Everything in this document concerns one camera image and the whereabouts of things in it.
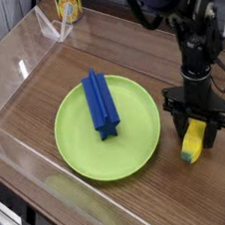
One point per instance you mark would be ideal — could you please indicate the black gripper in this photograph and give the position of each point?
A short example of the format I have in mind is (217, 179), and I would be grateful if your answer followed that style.
(209, 108)

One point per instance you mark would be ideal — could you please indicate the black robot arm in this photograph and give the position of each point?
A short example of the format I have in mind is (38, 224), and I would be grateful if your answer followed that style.
(196, 28)

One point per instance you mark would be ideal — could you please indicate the green round plate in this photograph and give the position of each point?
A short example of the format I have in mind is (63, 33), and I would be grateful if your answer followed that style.
(115, 157)

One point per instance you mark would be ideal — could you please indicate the blue star-shaped block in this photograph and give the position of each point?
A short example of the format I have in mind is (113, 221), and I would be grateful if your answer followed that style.
(101, 104)

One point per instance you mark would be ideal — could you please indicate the yellow labelled tin can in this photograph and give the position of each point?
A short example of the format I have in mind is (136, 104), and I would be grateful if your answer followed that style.
(73, 8)

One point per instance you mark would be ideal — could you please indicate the clear acrylic tray wall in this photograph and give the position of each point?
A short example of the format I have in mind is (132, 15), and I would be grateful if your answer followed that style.
(167, 191)

